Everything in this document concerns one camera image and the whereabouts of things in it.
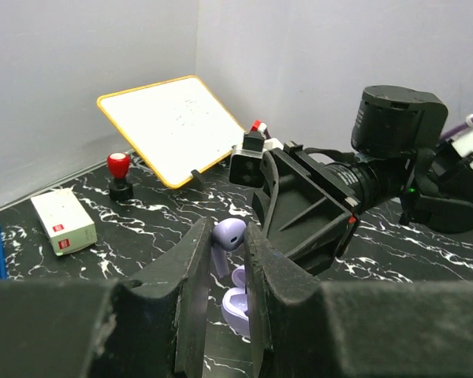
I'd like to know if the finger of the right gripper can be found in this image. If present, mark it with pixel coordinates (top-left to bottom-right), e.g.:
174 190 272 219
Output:
251 151 357 275

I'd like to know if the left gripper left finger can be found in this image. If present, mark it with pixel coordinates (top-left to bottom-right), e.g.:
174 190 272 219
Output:
0 217 213 377

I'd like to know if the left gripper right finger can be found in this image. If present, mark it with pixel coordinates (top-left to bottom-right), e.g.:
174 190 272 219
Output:
244 224 473 377

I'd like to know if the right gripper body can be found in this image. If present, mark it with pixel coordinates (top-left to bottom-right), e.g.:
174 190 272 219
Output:
283 141 359 213

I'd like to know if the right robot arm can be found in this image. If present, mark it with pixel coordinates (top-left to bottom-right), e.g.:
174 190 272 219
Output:
251 85 473 274

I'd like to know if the white and green box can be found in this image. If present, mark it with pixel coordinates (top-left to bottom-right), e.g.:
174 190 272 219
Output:
30 188 98 257

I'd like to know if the red button device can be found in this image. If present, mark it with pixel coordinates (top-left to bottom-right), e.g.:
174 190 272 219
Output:
106 152 134 202

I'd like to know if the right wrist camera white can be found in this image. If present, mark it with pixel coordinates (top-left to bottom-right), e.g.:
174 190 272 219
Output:
229 120 284 188

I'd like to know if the white whiteboard with wooden frame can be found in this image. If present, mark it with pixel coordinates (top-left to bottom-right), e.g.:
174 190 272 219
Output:
97 76 245 189

